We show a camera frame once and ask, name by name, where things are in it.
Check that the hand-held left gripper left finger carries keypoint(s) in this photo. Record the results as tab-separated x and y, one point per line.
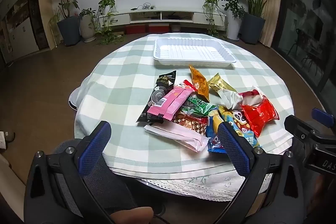
94	146

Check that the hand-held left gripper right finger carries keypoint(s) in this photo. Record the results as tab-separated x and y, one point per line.
233	150

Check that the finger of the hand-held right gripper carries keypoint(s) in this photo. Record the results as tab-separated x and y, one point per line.
322	115
296	125

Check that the panda print snack packet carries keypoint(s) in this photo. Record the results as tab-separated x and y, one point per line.
240	123

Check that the red crinkled snack packet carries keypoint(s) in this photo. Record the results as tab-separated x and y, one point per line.
260	115

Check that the brown red patterned packet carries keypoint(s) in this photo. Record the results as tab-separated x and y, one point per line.
191	124

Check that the silver white snack packet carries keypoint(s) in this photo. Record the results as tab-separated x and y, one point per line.
229	99

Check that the green snack packet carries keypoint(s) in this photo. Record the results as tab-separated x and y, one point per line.
197	106

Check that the pale pink long packet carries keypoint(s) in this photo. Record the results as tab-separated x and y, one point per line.
176	134

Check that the gold foil snack packet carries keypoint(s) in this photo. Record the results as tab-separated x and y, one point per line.
220	85

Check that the orange snack packet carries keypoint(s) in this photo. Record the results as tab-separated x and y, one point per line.
200	83

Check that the bright pink snack packet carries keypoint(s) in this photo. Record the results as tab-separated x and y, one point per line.
170	103

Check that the small red white snack packet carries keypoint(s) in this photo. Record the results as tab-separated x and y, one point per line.
188	85

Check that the black snack packet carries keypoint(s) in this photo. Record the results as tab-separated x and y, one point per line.
158	94

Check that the white plastic tray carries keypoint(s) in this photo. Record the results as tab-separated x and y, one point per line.
191	52

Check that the person's left hand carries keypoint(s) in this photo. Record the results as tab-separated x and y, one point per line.
131	214

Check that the white lace tablecloth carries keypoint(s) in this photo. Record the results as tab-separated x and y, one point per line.
204	184

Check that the round white table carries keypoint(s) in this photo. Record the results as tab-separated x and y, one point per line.
73	100

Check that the green white checked tablecloth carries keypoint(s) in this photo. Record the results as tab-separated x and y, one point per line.
120	82

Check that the dark glass sliding door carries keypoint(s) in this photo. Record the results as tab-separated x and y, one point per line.
302	29

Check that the leafy plant tall white pot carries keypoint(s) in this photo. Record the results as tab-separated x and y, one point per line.
233	27

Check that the small plant white ribbed pot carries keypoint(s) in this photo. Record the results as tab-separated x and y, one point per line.
88	28

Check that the tall tree in grey pot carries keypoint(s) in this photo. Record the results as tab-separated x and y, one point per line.
68	31

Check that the red storage box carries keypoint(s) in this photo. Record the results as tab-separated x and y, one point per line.
158	28
135	29

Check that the small white empty pot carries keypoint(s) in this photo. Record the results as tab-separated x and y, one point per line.
176	27

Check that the white television cabinet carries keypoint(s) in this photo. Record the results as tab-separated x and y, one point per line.
189	16

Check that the trailing pothos plant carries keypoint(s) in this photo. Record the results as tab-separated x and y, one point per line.
106	2
210	1

